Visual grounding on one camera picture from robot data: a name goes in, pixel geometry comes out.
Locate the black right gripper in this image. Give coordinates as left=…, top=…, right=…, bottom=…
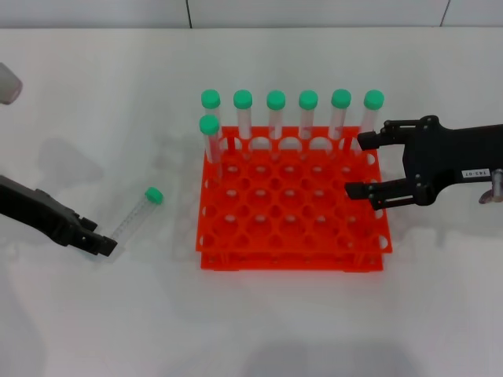
left=344, top=115, right=503, bottom=211

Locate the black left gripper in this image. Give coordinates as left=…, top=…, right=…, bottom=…
left=0, top=174, right=119, bottom=258

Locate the clear test tube green cap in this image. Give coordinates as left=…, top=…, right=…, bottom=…
left=266, top=90, right=286, bottom=159
left=199, top=115, right=226, bottom=185
left=329, top=89, right=352, bottom=159
left=200, top=89, right=229, bottom=155
left=356, top=90, right=385, bottom=155
left=298, top=90, right=319, bottom=159
left=109, top=186, right=165, bottom=241
left=233, top=89, right=253, bottom=159

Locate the orange test tube rack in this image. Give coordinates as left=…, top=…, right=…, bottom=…
left=195, top=125, right=394, bottom=273

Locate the right arm gripper cable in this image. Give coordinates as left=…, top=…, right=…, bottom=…
left=477, top=168, right=503, bottom=204

